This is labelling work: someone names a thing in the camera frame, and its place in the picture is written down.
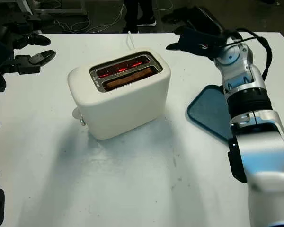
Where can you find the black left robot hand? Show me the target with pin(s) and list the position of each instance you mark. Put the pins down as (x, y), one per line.
(26, 65)

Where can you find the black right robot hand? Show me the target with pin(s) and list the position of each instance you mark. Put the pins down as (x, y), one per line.
(209, 20)

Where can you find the brown toast slice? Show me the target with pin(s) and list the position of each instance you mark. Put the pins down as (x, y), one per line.
(130, 79)

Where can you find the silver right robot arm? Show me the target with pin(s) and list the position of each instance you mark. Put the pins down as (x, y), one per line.
(255, 146)

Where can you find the white toaster lever knob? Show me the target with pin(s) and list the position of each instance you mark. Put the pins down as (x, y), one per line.
(76, 114)

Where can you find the person in black trousers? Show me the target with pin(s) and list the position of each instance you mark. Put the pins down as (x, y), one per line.
(135, 14)

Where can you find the silver toaster dial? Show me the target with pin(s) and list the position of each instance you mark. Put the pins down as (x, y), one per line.
(82, 121)

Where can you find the white two-slot toaster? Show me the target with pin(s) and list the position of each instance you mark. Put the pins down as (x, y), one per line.
(123, 106)

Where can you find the blue plastic tray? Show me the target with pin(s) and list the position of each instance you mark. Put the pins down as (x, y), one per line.
(208, 111)

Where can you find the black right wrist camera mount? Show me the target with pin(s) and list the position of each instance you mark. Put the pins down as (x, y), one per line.
(196, 43)

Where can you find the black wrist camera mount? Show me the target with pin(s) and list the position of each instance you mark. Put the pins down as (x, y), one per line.
(0, 54)
(196, 43)

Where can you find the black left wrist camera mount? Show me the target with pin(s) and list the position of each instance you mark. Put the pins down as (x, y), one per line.
(0, 54)

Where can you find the grey metal frame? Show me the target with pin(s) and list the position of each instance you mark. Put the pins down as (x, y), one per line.
(59, 10)

